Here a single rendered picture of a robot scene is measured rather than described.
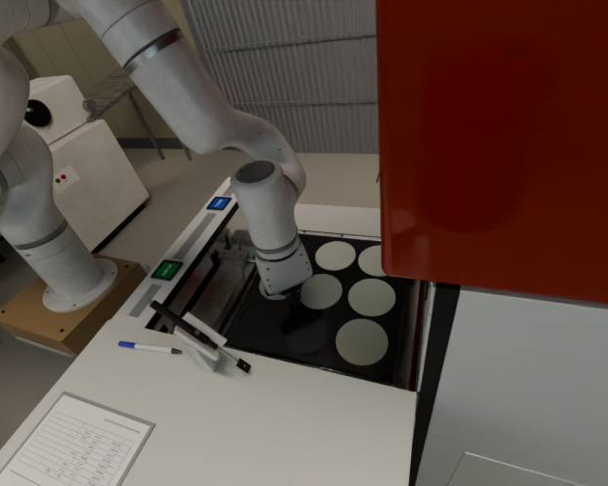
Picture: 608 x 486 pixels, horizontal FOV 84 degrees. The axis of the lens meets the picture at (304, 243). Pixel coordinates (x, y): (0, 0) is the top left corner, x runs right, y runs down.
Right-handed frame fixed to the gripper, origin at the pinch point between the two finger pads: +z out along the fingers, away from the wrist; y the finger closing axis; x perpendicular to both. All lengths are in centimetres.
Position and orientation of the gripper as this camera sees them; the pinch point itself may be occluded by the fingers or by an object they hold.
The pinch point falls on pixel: (293, 296)
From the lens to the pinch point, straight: 73.8
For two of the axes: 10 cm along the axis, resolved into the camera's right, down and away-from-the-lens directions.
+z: 1.7, 7.2, 6.7
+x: 3.9, 5.8, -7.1
